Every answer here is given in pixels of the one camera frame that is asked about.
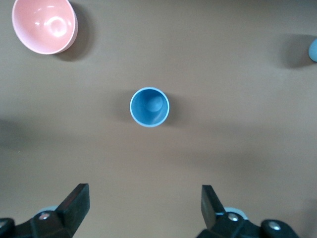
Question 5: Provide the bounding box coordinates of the blue cup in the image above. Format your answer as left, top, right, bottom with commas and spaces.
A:
129, 86, 170, 128
309, 38, 317, 62

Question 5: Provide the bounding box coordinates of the pink bowl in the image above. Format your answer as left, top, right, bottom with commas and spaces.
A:
11, 0, 79, 55

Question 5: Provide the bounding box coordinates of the brown table cover cloth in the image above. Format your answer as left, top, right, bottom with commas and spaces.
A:
0, 0, 317, 238

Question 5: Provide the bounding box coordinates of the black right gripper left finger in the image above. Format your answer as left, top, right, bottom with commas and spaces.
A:
0, 183, 91, 238

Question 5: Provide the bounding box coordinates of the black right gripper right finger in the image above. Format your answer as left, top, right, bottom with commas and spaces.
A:
195, 184, 299, 238

